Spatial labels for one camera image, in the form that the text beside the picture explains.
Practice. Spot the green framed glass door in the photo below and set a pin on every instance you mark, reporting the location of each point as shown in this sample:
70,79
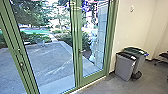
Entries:
77,43

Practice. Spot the grey indoor trash bin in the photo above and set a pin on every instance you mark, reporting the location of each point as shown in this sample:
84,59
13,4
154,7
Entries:
125,66

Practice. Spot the green garden bush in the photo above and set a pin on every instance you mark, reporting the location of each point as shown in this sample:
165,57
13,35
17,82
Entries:
85,40

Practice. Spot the small grey outdoor bench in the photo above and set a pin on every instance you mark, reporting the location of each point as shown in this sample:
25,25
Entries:
40,42

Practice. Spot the black office chair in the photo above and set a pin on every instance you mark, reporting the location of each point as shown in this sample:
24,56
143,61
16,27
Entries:
163,56

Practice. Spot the white wall thermostat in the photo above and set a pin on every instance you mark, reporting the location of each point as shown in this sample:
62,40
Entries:
132,9

